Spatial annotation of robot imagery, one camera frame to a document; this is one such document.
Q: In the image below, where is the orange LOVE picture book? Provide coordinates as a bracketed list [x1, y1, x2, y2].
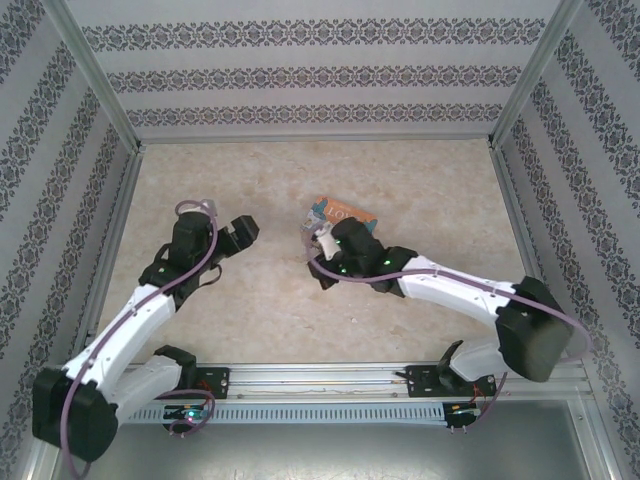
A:
[298, 195, 379, 236]

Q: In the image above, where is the left controller board green light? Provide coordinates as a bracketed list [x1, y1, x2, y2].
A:
[163, 405, 209, 424]

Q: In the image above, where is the grey sheet metal panel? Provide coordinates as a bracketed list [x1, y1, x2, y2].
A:
[24, 399, 614, 480]

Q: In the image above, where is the aluminium table side rail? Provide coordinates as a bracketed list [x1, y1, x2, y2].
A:
[69, 147, 144, 364]
[489, 144, 594, 364]

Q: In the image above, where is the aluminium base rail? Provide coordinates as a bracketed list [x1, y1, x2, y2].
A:
[119, 362, 587, 402]

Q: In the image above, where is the aluminium back rail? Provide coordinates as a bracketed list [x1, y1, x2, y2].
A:
[135, 135, 496, 148]

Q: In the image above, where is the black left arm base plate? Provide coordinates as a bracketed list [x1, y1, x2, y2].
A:
[194, 366, 232, 401]

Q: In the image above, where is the grey slotted cable duct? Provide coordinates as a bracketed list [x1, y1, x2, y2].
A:
[127, 402, 447, 425]

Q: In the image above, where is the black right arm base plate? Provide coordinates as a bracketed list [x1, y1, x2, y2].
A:
[405, 364, 500, 400]

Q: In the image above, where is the aluminium frame post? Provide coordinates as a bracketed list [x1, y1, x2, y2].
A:
[488, 0, 586, 150]
[42, 0, 142, 154]

